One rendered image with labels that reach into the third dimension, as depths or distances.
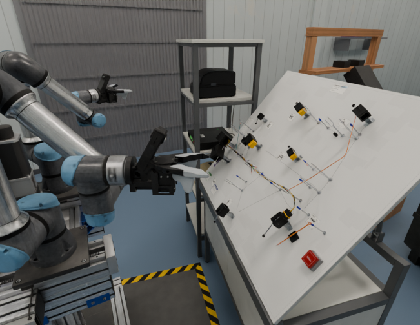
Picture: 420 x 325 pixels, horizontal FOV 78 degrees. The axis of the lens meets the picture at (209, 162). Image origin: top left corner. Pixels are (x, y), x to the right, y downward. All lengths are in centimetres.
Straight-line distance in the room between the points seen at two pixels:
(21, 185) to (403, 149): 144
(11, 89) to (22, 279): 59
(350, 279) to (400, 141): 71
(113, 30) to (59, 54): 79
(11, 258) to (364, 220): 110
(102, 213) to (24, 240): 25
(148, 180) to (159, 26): 384
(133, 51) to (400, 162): 377
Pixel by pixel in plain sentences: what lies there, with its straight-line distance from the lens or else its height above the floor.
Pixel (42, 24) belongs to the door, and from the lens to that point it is 422.
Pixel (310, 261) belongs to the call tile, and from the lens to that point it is 110.
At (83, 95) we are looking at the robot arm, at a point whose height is 158.
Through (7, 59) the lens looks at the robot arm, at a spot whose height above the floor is 178.
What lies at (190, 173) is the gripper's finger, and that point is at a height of 159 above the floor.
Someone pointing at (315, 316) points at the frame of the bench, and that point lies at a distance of 134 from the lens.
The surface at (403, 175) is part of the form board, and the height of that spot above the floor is 142.
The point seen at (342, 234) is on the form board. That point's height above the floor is 120.
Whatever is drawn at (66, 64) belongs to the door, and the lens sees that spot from 422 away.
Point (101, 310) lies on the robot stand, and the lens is 212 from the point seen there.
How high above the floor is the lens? 185
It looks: 26 degrees down
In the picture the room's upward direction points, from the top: straight up
